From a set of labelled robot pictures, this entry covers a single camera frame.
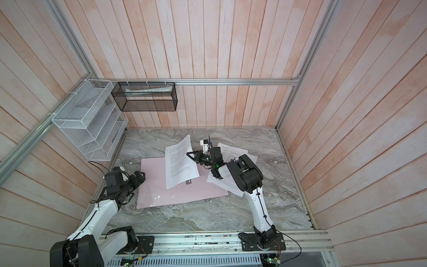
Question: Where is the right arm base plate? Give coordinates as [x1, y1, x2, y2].
[238, 233, 286, 251]

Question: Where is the printed paper sheet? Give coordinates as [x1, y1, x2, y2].
[207, 154, 264, 196]
[165, 135, 200, 189]
[218, 143, 248, 162]

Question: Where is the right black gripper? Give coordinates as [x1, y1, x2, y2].
[188, 151, 217, 169]

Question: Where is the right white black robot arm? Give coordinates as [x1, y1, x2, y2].
[186, 147, 278, 249]

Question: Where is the white perforated cable duct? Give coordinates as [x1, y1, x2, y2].
[106, 254, 262, 267]

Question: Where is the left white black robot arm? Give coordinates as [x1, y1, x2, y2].
[50, 167, 146, 267]

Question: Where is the pink file folder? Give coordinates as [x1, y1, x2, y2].
[136, 158, 229, 209]

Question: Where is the left aluminium frame bar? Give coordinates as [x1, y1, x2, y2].
[1, 73, 95, 185]

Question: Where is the horizontal aluminium back bar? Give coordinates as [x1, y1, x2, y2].
[109, 78, 299, 86]

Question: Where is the right aluminium frame post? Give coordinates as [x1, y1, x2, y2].
[275, 0, 342, 132]

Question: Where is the white wire mesh shelf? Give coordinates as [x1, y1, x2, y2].
[52, 80, 128, 161]

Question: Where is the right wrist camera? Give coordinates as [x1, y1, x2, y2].
[200, 139, 211, 154]

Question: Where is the aluminium front rail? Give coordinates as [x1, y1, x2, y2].
[137, 230, 334, 257]

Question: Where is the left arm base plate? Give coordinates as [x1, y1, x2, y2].
[136, 235, 155, 255]

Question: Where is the black mesh wall basket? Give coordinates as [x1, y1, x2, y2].
[112, 81, 178, 112]

